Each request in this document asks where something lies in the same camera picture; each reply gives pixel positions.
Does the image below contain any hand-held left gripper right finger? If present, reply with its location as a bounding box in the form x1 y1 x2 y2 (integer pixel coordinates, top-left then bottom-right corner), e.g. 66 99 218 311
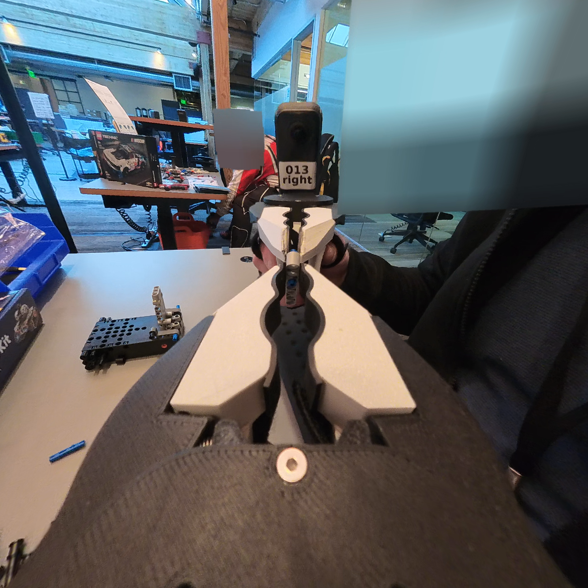
304 266 417 444

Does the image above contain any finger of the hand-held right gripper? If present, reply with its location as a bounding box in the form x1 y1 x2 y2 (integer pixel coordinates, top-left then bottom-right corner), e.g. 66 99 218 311
298 210 336 271
255 209 293 266

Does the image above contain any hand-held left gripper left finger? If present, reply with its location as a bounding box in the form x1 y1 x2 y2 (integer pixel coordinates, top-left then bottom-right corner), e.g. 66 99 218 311
169 266 282 444

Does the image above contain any light grey beam frame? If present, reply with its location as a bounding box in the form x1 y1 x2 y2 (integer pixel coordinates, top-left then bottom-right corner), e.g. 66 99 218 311
283 248 301 307

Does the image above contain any person's right forearm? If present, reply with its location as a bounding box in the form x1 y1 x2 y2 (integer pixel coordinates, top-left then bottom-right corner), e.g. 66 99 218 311
341 209 515 338

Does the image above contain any person's right hand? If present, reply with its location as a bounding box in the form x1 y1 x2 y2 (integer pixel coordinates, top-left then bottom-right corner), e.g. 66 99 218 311
321 232 351 289

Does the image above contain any black office chair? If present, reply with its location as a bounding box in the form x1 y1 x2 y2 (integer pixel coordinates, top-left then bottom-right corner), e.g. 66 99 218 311
321 133 341 217
379 212 453 255

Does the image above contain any black perforated block assembly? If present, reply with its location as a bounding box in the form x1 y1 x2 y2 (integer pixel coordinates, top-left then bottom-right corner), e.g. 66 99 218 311
80 286 185 372

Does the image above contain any wooden edged desk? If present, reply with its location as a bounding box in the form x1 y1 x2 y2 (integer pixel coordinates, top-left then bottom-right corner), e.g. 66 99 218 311
79 176 230 203
129 116 214 131

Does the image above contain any black car set box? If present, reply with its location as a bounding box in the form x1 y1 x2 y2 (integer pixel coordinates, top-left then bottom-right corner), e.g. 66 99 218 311
89 130 164 187

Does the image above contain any blue pin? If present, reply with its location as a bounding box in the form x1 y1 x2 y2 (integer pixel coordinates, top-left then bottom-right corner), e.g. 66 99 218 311
49 440 86 462

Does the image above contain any white paper sheet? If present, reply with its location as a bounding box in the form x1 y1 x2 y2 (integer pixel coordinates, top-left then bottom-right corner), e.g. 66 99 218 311
84 77 138 134

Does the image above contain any blue plastic bin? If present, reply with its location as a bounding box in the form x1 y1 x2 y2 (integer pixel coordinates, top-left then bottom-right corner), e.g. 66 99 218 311
0 212 70 306

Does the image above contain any blue robot kit box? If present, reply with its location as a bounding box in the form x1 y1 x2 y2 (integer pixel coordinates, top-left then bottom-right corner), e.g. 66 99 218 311
0 288 44 391

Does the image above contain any black steel column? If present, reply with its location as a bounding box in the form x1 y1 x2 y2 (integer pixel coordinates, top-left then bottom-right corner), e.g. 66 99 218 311
0 55 79 254

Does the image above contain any clear plastic bag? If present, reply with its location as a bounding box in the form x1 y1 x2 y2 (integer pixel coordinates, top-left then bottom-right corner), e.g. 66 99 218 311
0 207 47 272

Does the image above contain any wooden support post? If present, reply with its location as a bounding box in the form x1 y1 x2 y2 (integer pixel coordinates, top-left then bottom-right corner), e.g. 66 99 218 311
210 0 231 111

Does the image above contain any black coiled cable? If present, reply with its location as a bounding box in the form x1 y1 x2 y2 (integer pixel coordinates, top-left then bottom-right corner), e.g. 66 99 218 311
117 207 154 235

